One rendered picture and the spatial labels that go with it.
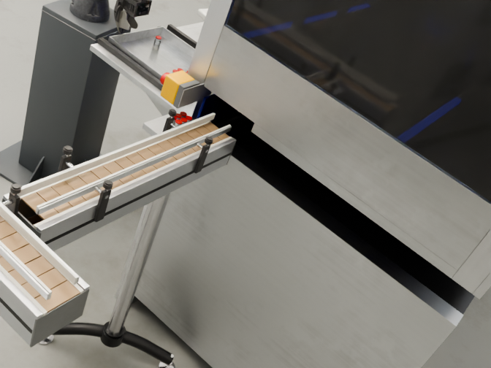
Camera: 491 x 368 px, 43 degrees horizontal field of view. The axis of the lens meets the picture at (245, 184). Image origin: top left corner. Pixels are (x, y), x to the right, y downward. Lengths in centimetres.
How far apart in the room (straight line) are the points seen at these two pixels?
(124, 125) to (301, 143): 183
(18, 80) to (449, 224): 254
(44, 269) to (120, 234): 147
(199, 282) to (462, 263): 90
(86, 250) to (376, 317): 131
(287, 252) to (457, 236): 51
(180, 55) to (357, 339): 113
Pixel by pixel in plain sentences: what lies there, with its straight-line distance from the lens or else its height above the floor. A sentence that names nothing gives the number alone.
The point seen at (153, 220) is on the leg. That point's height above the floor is 68.
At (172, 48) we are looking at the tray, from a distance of 226.
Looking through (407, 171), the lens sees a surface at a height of 116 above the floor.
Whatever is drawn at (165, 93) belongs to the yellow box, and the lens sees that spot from 178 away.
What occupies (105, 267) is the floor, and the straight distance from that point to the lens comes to 257.
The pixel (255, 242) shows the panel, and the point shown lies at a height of 68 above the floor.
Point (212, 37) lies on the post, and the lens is 175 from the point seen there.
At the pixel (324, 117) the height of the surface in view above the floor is 115.
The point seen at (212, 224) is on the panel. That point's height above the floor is 62.
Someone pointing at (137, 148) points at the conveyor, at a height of 95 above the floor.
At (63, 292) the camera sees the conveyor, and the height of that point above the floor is 93.
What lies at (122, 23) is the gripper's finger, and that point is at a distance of 213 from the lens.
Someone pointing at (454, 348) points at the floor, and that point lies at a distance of 307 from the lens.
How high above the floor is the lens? 187
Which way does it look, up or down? 35 degrees down
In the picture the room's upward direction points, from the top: 24 degrees clockwise
